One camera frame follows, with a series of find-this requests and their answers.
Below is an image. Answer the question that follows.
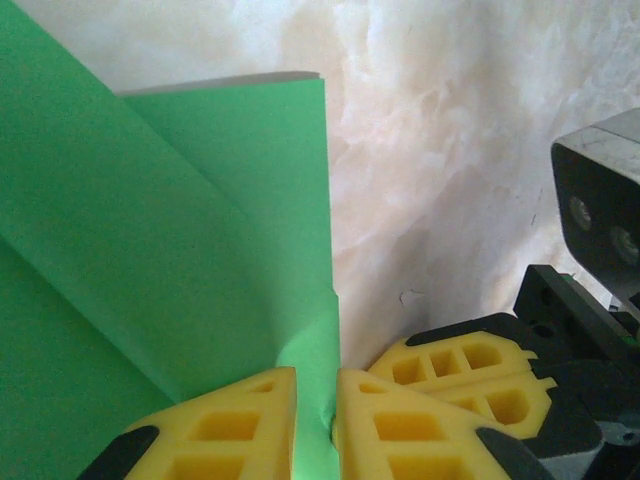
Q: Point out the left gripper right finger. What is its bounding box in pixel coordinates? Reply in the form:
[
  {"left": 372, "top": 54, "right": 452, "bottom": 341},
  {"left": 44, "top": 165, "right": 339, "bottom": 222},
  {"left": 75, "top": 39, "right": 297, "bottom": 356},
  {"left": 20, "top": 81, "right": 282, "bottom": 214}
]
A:
[{"left": 335, "top": 368, "right": 556, "bottom": 480}]

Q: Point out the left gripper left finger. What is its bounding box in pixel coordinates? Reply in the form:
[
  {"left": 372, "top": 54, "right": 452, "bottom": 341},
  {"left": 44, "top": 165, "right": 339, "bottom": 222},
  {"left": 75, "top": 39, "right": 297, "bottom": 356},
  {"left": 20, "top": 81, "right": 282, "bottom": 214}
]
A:
[{"left": 74, "top": 366, "right": 297, "bottom": 480}]

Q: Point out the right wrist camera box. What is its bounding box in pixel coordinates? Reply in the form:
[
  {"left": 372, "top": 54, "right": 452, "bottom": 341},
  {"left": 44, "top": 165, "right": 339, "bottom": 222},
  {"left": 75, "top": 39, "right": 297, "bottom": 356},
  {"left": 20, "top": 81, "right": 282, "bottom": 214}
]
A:
[{"left": 550, "top": 108, "right": 640, "bottom": 304}]

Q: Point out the green paper sheet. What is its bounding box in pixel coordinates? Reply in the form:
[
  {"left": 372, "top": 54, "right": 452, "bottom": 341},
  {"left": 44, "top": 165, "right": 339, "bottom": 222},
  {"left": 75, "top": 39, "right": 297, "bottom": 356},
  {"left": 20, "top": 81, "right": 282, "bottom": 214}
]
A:
[{"left": 0, "top": 0, "right": 342, "bottom": 480}]

